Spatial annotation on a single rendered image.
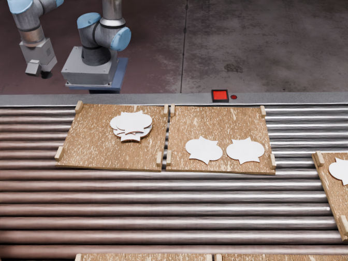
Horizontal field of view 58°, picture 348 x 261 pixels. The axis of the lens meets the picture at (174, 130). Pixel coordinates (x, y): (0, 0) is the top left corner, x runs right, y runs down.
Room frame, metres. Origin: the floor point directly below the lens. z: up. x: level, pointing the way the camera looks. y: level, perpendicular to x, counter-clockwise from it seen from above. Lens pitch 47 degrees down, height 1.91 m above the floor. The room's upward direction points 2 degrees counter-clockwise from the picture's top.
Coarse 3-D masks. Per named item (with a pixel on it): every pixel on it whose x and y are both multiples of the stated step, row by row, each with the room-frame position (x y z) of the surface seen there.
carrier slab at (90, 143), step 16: (80, 112) 1.03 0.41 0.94; (96, 112) 1.02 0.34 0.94; (112, 112) 1.02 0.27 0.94; (128, 112) 1.02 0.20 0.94; (144, 112) 1.02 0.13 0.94; (160, 112) 1.01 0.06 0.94; (80, 128) 0.93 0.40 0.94; (96, 128) 0.93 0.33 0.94; (160, 128) 0.92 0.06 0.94; (64, 144) 0.84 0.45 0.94; (80, 144) 0.84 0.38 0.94; (96, 144) 0.84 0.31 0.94; (112, 144) 0.83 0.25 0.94; (128, 144) 0.83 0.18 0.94; (144, 144) 0.83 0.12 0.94; (160, 144) 0.83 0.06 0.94; (64, 160) 0.76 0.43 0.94; (80, 160) 0.76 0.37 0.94; (96, 160) 0.76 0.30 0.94; (112, 160) 0.75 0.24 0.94; (128, 160) 0.75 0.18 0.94; (144, 160) 0.75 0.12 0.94
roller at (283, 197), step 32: (0, 192) 0.64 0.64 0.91; (32, 192) 0.63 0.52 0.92; (64, 192) 0.63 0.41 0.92; (96, 192) 0.62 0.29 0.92; (128, 192) 0.62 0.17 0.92; (160, 192) 0.62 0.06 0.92; (192, 192) 0.61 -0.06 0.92; (224, 192) 0.61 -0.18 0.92; (256, 192) 0.61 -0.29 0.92; (288, 192) 0.60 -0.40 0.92; (320, 192) 0.60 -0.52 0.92
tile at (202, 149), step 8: (200, 136) 0.86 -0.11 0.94; (192, 144) 0.82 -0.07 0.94; (200, 144) 0.81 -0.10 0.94; (208, 144) 0.81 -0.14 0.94; (192, 152) 0.78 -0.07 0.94; (200, 152) 0.77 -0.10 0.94; (208, 152) 0.77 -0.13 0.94; (216, 152) 0.77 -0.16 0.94; (200, 160) 0.74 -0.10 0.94; (208, 160) 0.74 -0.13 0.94; (216, 160) 0.74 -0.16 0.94
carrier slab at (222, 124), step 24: (192, 120) 0.96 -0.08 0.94; (216, 120) 0.96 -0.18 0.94; (240, 120) 0.95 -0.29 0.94; (264, 120) 0.95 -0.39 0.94; (168, 144) 0.83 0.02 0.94; (216, 144) 0.82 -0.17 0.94; (264, 144) 0.81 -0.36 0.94; (168, 168) 0.71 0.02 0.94; (192, 168) 0.71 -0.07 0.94; (216, 168) 0.70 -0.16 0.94; (240, 168) 0.70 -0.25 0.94; (264, 168) 0.70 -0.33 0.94
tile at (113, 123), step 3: (123, 114) 0.97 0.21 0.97; (117, 117) 0.96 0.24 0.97; (120, 117) 0.96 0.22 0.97; (111, 120) 0.94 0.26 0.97; (114, 120) 0.94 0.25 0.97; (111, 123) 0.92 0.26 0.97; (114, 123) 0.92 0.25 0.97; (111, 126) 0.90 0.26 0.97; (114, 126) 0.90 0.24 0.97; (114, 129) 0.89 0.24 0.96; (117, 129) 0.89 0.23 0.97; (117, 132) 0.87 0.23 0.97; (120, 132) 0.87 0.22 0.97; (123, 132) 0.87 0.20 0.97
